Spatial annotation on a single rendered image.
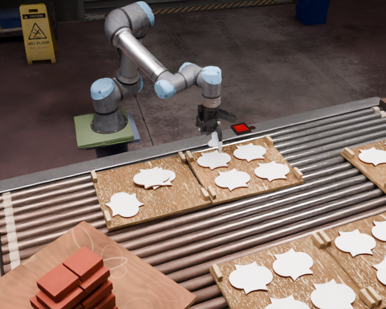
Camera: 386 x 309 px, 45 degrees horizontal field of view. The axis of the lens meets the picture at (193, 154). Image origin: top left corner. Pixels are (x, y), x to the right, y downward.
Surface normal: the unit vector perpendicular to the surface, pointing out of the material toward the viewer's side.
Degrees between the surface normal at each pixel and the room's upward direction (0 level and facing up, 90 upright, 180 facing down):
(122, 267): 0
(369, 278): 0
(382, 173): 0
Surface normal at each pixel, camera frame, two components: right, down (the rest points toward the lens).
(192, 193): 0.00, -0.82
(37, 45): 0.19, 0.39
